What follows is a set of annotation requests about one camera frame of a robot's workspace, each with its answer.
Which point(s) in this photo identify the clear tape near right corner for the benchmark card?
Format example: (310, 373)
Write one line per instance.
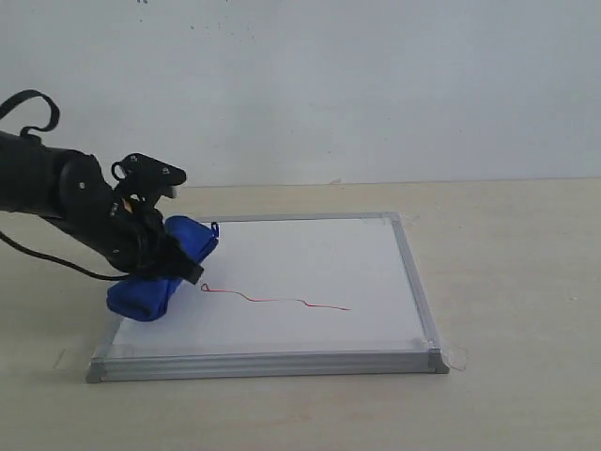
(456, 358)

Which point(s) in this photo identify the blue cloth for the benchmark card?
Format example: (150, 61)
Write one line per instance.
(144, 299)

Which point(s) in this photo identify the white board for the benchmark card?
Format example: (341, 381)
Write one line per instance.
(281, 295)

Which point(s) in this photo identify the clear tape near left corner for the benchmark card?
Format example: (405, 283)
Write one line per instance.
(80, 359)

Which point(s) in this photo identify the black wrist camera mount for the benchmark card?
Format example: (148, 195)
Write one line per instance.
(146, 179)

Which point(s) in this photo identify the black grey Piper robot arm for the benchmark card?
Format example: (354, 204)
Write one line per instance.
(66, 188)

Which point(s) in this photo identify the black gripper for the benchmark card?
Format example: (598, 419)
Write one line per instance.
(128, 231)

